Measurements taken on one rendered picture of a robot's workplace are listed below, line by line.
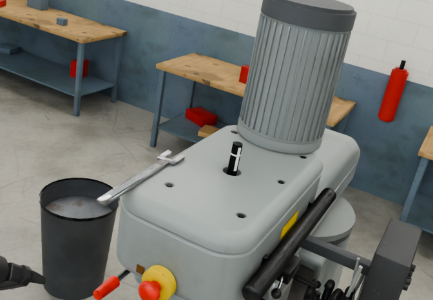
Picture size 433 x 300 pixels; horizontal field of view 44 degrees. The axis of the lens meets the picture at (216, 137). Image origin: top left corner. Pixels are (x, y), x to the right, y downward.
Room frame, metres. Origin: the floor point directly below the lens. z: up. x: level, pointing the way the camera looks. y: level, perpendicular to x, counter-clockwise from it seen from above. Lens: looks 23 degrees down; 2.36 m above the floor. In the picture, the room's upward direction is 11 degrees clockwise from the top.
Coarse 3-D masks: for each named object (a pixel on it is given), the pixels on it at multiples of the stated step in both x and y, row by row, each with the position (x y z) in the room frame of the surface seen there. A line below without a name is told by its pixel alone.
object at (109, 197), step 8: (168, 152) 0.96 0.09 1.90; (160, 160) 0.92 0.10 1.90; (168, 160) 0.92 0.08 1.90; (176, 160) 0.93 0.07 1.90; (152, 168) 0.88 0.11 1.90; (160, 168) 0.89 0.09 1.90; (136, 176) 0.84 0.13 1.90; (144, 176) 0.84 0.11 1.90; (120, 184) 0.80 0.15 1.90; (128, 184) 0.80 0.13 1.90; (136, 184) 0.81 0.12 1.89; (112, 192) 0.77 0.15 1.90; (120, 192) 0.77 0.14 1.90; (96, 200) 0.74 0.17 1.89; (104, 200) 0.74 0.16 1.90; (112, 200) 0.75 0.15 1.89
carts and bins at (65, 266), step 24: (48, 192) 2.83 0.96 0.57; (72, 192) 2.96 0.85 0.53; (96, 192) 2.98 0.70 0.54; (48, 216) 2.57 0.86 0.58; (72, 216) 2.73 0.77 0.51; (96, 216) 2.78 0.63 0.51; (48, 240) 2.58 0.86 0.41; (72, 240) 2.55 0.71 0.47; (96, 240) 2.61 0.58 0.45; (48, 264) 2.59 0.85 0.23; (72, 264) 2.56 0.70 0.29; (96, 264) 2.64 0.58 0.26; (48, 288) 2.61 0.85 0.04; (72, 288) 2.57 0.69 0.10; (96, 288) 2.68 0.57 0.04
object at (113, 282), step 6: (126, 270) 0.82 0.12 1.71; (114, 276) 0.79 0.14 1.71; (120, 276) 0.80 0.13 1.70; (108, 282) 0.77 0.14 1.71; (114, 282) 0.78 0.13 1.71; (102, 288) 0.75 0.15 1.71; (108, 288) 0.76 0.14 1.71; (114, 288) 0.77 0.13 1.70; (96, 294) 0.74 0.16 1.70; (102, 294) 0.74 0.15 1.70
